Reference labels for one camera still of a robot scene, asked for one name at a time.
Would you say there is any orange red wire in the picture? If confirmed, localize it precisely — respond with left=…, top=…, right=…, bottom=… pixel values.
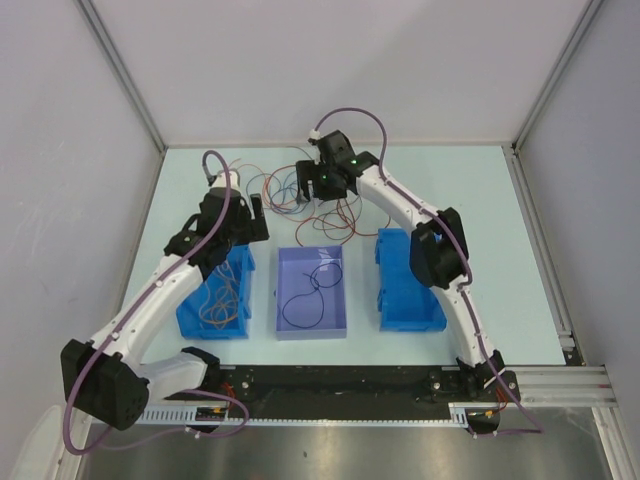
left=227, top=157, right=266, bottom=176

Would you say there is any blue wire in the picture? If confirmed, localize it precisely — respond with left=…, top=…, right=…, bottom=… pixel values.
left=246, top=167, right=314, bottom=224

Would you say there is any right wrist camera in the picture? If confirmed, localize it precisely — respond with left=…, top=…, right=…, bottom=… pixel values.
left=308, top=129, right=327, bottom=145

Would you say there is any yellow orange wire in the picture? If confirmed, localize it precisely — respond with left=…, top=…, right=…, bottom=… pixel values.
left=198, top=279, right=244, bottom=331

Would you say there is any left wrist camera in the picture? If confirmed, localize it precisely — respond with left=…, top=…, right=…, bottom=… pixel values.
left=209, top=169, right=241, bottom=192

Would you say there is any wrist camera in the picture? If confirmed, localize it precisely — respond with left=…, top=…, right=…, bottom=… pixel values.
left=308, top=129, right=327, bottom=145
left=209, top=169, right=241, bottom=192

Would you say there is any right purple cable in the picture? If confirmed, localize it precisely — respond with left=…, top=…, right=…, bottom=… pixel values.
left=312, top=107, right=544, bottom=436

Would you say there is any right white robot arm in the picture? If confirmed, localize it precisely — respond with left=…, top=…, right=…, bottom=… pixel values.
left=296, top=130, right=505, bottom=401

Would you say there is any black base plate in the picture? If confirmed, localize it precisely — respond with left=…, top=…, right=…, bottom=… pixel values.
left=164, top=364, right=521, bottom=436

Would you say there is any slotted cable duct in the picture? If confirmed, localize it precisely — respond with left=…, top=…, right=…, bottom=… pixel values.
left=136, top=404, right=481, bottom=429

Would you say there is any blue bin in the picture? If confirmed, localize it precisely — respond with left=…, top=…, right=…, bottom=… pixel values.
left=375, top=228, right=447, bottom=333
left=176, top=245, right=255, bottom=340

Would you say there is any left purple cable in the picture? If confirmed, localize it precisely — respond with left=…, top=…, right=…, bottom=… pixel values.
left=62, top=149, right=251, bottom=456

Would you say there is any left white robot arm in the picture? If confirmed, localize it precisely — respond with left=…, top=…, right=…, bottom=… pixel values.
left=61, top=187, right=269, bottom=431

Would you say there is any left blue bin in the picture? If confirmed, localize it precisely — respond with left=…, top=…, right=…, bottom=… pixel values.
left=176, top=245, right=255, bottom=340

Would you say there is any right blue bin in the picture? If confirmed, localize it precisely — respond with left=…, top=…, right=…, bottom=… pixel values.
left=375, top=228, right=447, bottom=333

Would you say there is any dark red wire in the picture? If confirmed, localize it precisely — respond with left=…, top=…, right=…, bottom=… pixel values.
left=264, top=167, right=364, bottom=251

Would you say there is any middle purple tray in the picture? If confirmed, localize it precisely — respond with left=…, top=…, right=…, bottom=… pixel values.
left=275, top=245, right=347, bottom=341

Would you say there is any purple cable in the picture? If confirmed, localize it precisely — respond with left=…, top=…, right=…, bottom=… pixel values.
left=62, top=149, right=251, bottom=456
left=312, top=107, right=544, bottom=436

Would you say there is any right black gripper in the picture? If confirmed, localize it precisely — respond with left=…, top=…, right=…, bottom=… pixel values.
left=296, top=160, right=348, bottom=205

